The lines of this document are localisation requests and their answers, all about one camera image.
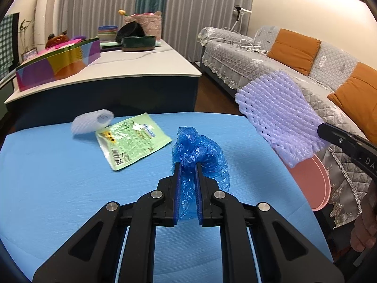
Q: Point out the grey quilted sofa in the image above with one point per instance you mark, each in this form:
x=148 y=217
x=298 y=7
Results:
x=235 y=56

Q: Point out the tall thin plant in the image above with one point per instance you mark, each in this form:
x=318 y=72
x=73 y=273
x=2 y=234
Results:
x=26 y=35

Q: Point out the white stand fan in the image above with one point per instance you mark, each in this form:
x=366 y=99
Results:
x=240 y=13

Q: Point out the red teapot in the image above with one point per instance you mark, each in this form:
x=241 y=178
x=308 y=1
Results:
x=57 y=40

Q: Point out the purple foam net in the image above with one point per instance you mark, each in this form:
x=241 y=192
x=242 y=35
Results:
x=279 y=109

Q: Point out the stack of coloured bowls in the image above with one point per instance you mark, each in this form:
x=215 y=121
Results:
x=108 y=32

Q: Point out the green snack packet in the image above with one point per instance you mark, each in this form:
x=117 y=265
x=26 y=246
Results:
x=132 y=138

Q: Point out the dark green bowl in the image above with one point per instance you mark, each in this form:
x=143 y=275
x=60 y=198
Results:
x=138 y=43

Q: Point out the pink lace basket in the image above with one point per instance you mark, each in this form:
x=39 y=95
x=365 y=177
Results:
x=150 y=25

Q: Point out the blue plastic bag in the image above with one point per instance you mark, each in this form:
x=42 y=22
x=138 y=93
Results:
x=200 y=147

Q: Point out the yellow flower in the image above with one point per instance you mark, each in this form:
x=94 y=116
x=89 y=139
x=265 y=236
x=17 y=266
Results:
x=122 y=13

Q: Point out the orange cushion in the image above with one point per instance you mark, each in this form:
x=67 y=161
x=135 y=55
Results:
x=294 y=50
x=359 y=100

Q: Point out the green checked cloth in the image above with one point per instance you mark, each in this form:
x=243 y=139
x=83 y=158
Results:
x=7 y=44

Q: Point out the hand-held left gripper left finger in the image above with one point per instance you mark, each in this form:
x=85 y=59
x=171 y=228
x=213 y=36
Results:
x=176 y=194

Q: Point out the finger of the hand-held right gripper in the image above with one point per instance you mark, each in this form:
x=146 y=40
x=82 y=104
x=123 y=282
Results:
x=335 y=137

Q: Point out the white-topped coffee table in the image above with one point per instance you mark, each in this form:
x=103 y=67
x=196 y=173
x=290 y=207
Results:
x=132 y=64

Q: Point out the rolled white foam net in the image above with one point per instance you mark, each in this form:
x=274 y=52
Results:
x=88 y=122

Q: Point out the person's right hand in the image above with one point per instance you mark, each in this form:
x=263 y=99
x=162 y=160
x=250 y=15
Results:
x=363 y=235

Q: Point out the colourful cardboard box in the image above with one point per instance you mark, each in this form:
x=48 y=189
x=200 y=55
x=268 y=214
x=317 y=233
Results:
x=59 y=64

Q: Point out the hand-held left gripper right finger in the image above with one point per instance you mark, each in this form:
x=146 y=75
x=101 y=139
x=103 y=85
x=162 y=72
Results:
x=199 y=194

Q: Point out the small photo frame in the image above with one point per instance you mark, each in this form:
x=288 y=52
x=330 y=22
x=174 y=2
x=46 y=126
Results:
x=29 y=55

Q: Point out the black bowl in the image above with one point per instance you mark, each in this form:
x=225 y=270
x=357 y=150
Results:
x=129 y=31

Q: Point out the blue foam mat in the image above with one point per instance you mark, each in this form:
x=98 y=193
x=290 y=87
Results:
x=73 y=168

